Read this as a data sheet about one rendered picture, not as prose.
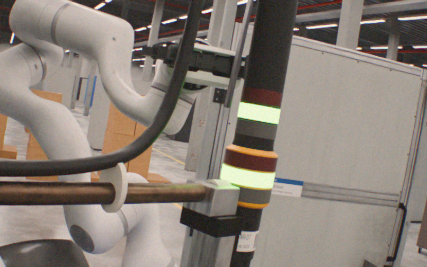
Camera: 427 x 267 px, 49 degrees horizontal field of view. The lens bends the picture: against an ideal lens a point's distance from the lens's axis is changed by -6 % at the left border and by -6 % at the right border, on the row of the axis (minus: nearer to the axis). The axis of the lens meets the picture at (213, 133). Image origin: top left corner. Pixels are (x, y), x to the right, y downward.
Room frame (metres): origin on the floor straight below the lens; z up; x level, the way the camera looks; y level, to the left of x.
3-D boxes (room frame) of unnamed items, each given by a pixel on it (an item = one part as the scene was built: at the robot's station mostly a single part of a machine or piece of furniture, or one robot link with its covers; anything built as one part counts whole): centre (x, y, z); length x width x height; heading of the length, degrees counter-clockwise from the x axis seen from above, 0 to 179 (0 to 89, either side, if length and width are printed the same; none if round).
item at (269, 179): (0.40, -0.03, 1.55); 0.04 x 0.04 x 0.01
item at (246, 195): (0.40, -0.03, 1.53); 0.04 x 0.04 x 0.01
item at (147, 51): (0.64, 0.07, 1.65); 0.08 x 0.06 x 0.01; 107
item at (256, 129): (0.40, -0.03, 1.58); 0.03 x 0.03 x 0.01
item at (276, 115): (0.40, -0.03, 1.60); 0.03 x 0.03 x 0.01
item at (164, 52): (0.59, 0.07, 1.65); 0.07 x 0.03 x 0.03; 13
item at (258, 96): (0.40, -0.03, 1.61); 0.03 x 0.03 x 0.01
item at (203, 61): (0.69, 0.04, 1.65); 0.11 x 0.10 x 0.07; 13
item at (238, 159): (0.40, -0.03, 1.56); 0.04 x 0.04 x 0.01
